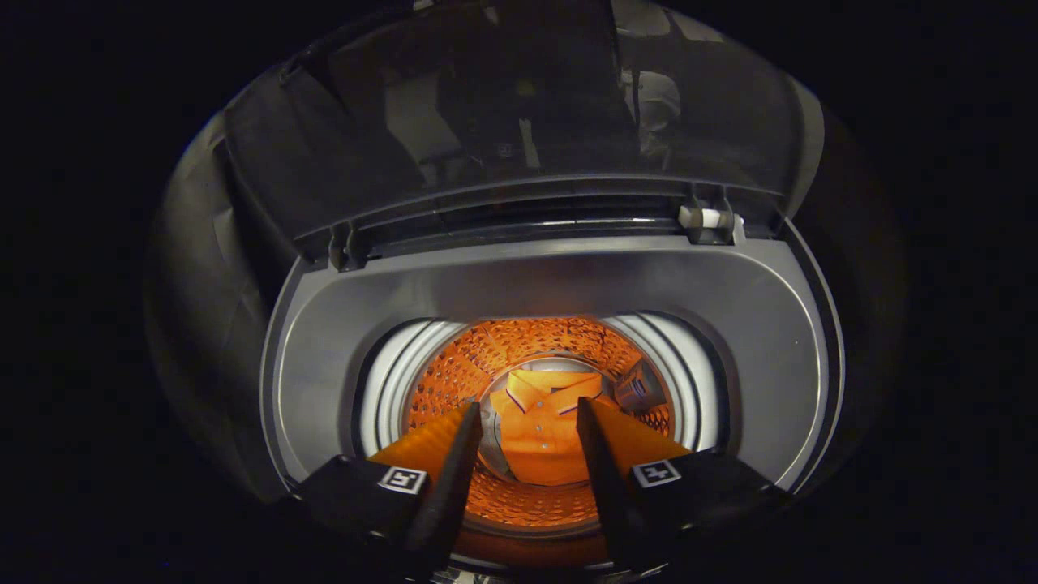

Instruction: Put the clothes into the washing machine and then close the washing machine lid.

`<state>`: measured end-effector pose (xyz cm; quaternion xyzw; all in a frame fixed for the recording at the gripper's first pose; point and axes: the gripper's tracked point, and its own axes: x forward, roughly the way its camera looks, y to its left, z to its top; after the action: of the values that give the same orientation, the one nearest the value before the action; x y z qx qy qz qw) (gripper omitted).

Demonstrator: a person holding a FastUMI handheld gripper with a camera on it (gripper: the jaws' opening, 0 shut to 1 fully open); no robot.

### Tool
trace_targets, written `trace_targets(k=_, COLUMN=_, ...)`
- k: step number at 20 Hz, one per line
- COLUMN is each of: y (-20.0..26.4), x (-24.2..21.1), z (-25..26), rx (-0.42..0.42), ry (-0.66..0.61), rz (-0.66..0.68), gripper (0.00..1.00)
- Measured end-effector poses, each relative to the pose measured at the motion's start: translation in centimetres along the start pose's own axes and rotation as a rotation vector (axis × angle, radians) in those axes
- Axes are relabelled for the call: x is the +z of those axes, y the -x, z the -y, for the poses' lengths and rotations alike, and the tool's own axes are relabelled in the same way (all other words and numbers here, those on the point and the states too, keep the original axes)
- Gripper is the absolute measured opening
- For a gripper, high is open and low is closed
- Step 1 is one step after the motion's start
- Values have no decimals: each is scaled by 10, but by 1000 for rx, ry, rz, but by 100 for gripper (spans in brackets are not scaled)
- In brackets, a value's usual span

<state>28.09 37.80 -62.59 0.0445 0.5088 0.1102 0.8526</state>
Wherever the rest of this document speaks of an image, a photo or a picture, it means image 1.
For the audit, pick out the yellow polo shirt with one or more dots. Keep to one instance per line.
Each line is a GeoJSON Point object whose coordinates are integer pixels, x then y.
{"type": "Point", "coordinates": [539, 438]}

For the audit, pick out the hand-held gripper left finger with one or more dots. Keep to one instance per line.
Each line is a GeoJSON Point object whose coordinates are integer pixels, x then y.
{"type": "Point", "coordinates": [454, 487]}

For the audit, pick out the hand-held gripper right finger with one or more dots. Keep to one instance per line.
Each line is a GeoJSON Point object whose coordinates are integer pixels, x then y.
{"type": "Point", "coordinates": [608, 487]}

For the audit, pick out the grey washing machine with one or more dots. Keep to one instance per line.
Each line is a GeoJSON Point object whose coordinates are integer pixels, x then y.
{"type": "Point", "coordinates": [527, 276]}

